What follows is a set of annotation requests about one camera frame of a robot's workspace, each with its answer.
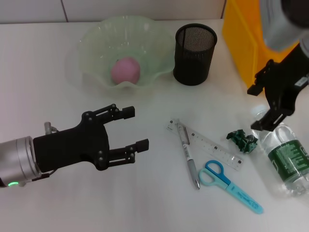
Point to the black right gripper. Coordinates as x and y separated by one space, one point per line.
285 84

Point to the yellow plastic bin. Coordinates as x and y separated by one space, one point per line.
239 43

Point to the blue plastic scissors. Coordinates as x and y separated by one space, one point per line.
224 181

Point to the black mesh pen holder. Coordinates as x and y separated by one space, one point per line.
193 62

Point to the silver white ballpoint pen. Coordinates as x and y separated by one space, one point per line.
187 149

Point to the pink peach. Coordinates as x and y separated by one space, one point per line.
125 71

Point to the clear green-label water bottle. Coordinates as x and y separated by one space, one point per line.
287 157

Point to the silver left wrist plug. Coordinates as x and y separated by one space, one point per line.
49 127

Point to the clear plastic ruler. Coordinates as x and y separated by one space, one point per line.
212 147

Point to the green wavy glass fruit bowl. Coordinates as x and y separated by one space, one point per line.
106 43

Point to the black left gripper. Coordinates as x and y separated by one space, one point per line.
70 147

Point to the green plastic wrapper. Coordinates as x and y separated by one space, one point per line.
241 141

